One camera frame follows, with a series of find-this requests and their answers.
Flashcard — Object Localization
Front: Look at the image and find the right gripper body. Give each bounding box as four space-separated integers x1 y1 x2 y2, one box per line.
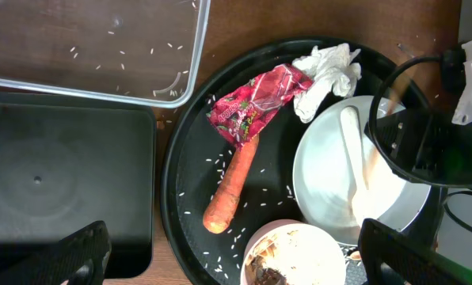
365 108 458 182

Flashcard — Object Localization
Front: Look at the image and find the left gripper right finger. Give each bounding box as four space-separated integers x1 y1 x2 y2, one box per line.
358 218 472 285

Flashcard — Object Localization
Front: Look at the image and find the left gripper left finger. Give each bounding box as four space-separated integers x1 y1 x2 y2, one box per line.
0 221 112 285

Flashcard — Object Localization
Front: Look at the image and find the white plastic fork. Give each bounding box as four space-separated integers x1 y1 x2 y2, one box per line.
340 106 378 226

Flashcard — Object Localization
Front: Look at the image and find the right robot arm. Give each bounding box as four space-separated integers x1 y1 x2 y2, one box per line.
364 108 472 189

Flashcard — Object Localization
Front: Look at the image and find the peanut on tray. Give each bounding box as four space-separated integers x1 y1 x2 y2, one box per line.
349 251 361 260

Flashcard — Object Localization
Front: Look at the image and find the pink bowl with leftovers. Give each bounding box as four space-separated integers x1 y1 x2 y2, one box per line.
239 219 346 285

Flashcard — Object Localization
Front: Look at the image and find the black rectangular tray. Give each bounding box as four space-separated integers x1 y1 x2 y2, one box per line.
0 92 156 279

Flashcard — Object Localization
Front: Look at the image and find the grey plate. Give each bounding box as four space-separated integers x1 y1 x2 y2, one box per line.
292 96 430 246

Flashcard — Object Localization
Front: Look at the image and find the crumpled white tissue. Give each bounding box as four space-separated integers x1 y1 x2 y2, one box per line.
292 43 362 124

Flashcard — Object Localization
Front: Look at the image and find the orange carrot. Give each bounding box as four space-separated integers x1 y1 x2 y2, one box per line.
203 135 260 234

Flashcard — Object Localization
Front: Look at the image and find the round black tray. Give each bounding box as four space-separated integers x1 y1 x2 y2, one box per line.
159 36 449 285

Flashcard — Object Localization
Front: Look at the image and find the red snack wrapper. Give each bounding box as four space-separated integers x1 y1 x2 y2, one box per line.
207 64 313 148

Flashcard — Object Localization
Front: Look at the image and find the clear plastic bin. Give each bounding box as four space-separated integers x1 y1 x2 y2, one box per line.
0 0 211 108

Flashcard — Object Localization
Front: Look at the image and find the black camera cable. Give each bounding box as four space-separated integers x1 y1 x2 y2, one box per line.
367 47 472 238

